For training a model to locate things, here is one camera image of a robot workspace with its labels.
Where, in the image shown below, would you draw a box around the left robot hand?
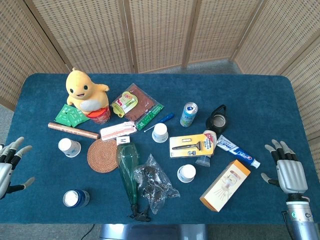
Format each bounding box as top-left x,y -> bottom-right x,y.
0,136 -> 36,201

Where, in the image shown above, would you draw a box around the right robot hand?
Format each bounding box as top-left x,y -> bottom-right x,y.
260,139 -> 309,195

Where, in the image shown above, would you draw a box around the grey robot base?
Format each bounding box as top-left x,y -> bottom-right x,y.
99,223 -> 208,240

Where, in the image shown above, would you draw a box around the red instant noodle cup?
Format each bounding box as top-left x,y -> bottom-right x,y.
86,106 -> 112,125

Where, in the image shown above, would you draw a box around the white blue toothpaste tube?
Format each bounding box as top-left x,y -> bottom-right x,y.
216,134 -> 261,169

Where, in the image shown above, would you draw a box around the orange white carton box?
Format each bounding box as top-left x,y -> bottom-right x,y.
199,159 -> 252,213

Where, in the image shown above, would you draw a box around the copper brown tube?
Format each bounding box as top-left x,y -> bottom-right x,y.
47,121 -> 101,140

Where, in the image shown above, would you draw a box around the green sachet packet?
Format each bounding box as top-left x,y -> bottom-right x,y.
54,104 -> 77,127
70,109 -> 91,128

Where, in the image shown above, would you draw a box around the blue table cloth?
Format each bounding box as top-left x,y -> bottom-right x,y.
0,72 -> 320,225

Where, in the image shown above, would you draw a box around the round woven rattan coaster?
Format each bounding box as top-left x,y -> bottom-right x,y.
86,138 -> 120,174

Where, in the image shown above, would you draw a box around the yellow plush toy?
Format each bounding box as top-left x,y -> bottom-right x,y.
65,67 -> 110,116

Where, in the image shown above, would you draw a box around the pink white blister package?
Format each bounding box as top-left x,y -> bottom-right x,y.
99,120 -> 138,142

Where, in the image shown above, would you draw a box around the razor in yellow package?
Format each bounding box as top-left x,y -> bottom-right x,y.
169,133 -> 216,159

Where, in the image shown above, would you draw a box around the light blue Rio drink can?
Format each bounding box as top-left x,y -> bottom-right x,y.
179,101 -> 199,128

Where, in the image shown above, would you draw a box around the green glass bottle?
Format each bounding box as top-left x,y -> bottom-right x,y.
116,143 -> 140,213

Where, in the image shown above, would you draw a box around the lip balm on yellow card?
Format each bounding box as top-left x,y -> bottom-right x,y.
110,91 -> 139,118

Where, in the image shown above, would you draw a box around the clear plastic bag dark contents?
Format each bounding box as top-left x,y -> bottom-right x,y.
133,153 -> 181,215

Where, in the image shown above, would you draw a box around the black metal clip tool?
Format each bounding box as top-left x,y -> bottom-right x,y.
127,206 -> 152,223

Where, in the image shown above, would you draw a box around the woven folding screen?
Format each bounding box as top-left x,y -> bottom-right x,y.
0,0 -> 320,141

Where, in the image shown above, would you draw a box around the black floor cable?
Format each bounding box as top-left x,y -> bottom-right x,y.
79,223 -> 96,240

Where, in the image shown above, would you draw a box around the blue handled screwdriver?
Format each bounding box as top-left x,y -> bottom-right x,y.
143,112 -> 175,133

